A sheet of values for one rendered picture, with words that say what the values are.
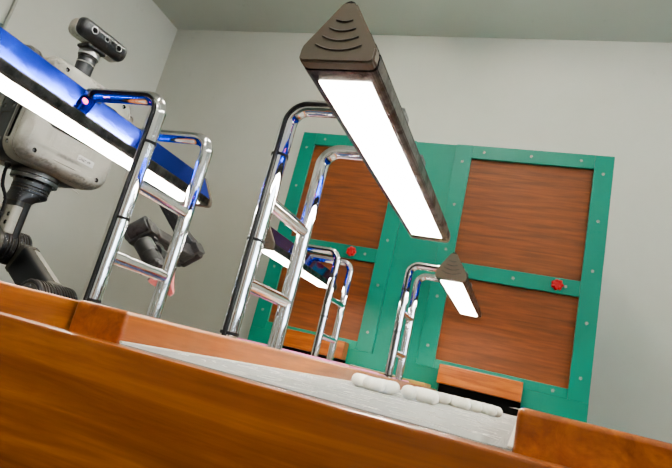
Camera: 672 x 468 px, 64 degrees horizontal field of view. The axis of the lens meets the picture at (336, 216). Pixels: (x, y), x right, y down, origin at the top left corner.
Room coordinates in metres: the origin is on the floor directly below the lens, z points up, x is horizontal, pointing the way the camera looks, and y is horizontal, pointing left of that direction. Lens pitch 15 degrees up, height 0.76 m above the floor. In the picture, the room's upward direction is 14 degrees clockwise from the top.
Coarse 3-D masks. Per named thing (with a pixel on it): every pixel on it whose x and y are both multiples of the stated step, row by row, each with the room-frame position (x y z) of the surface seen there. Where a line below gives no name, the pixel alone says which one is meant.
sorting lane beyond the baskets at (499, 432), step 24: (192, 360) 0.45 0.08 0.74; (216, 360) 0.56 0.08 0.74; (288, 384) 0.44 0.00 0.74; (312, 384) 0.55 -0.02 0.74; (336, 384) 0.72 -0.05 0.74; (360, 408) 0.37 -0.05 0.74; (384, 408) 0.44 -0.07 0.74; (408, 408) 0.54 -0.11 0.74; (432, 408) 0.70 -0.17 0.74; (456, 408) 1.01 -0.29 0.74; (456, 432) 0.37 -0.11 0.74; (480, 432) 0.43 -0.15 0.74; (504, 432) 0.53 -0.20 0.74
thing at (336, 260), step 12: (324, 252) 1.75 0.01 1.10; (336, 252) 1.73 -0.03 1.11; (336, 264) 1.72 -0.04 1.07; (348, 264) 1.87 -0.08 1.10; (336, 276) 1.73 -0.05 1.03; (348, 276) 1.86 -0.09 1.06; (348, 288) 1.86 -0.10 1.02; (324, 300) 1.73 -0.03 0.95; (336, 300) 1.78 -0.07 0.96; (324, 312) 1.72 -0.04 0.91; (324, 324) 1.73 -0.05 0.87; (336, 324) 1.86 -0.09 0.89; (324, 336) 1.75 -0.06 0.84; (336, 336) 1.86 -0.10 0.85; (312, 348) 1.73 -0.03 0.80
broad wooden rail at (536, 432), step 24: (528, 432) 0.34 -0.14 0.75; (552, 432) 0.33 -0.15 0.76; (576, 432) 0.33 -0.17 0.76; (600, 432) 0.32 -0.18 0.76; (624, 432) 0.32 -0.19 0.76; (552, 456) 0.33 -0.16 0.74; (576, 456) 0.33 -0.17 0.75; (600, 456) 0.32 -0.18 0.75; (624, 456) 0.32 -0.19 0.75; (648, 456) 0.31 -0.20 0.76
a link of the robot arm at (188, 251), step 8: (144, 216) 1.63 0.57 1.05; (128, 224) 1.64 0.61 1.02; (136, 224) 1.62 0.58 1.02; (144, 224) 1.62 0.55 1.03; (128, 232) 1.63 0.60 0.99; (136, 232) 1.63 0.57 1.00; (160, 232) 1.73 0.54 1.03; (160, 240) 1.73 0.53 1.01; (168, 240) 1.78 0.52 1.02; (184, 248) 1.92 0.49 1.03; (192, 248) 1.97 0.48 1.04; (200, 248) 1.99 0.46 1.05; (184, 256) 1.93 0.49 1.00; (192, 256) 1.97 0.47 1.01
